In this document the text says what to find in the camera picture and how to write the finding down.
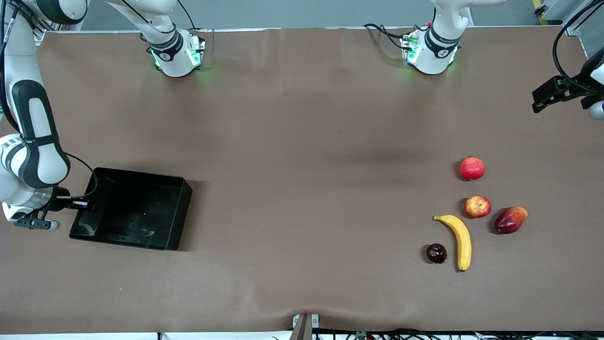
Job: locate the dark purple mangosteen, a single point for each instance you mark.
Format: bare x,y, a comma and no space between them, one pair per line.
436,253

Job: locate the red orange mango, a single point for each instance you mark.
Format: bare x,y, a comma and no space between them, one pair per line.
510,220

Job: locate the brown table cover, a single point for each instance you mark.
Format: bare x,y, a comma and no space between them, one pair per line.
283,189

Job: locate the grey table edge bracket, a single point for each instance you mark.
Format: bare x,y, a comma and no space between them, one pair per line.
302,330

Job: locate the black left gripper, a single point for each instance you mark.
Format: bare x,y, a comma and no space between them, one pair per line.
570,89

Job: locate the black plastic tray box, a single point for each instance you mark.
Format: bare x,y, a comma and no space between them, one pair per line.
132,212

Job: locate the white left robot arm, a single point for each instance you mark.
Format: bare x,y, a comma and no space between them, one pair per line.
432,61

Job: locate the red pomegranate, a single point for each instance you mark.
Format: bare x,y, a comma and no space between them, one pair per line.
472,169

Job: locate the red yellow apple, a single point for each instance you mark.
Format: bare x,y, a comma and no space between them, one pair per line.
477,207

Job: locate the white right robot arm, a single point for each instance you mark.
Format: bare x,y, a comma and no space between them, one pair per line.
172,61

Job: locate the yellow banana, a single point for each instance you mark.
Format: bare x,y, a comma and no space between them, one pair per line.
462,241

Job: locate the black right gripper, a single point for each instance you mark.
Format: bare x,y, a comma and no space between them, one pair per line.
60,198

